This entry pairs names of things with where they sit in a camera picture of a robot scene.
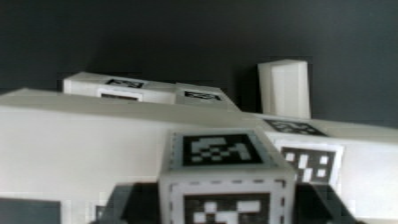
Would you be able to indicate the white tagged cube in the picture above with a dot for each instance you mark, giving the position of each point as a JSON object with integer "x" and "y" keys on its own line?
{"x": 227, "y": 181}

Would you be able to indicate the white chair back frame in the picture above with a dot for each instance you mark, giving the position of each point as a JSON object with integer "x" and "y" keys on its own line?
{"x": 84, "y": 142}

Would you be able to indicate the white U-shaped fence frame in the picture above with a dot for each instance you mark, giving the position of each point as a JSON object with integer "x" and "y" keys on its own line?
{"x": 285, "y": 88}

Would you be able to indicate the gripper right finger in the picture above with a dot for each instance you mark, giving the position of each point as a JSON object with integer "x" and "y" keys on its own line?
{"x": 321, "y": 208}

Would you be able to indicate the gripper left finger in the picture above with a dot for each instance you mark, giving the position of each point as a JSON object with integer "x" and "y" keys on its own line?
{"x": 132, "y": 205}

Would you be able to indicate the white chair leg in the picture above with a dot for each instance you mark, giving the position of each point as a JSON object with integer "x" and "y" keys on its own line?
{"x": 203, "y": 96}
{"x": 108, "y": 86}

